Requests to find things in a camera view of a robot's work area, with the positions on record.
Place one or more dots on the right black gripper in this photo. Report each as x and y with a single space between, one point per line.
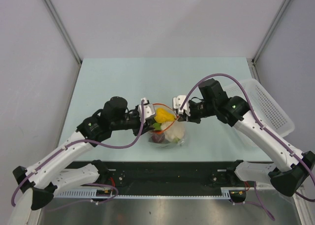
191 118

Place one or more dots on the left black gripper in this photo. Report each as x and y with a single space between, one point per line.
146 126

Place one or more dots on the yellow pepper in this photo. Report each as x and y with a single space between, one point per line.
163 116

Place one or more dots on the dark red plum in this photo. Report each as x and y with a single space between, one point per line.
158 138

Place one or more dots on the white cauliflower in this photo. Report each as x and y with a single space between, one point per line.
173 131

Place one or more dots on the clear zip top bag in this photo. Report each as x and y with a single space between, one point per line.
166 143

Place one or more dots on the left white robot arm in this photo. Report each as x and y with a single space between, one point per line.
45 179

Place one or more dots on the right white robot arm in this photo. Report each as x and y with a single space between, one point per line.
290 166

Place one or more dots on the lime green fruit piece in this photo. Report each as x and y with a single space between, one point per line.
157 126

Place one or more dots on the white plastic basket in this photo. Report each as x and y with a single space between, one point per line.
267 109

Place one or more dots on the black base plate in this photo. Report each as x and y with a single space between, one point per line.
170 178

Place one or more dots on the white cable duct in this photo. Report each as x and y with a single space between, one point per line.
102 194

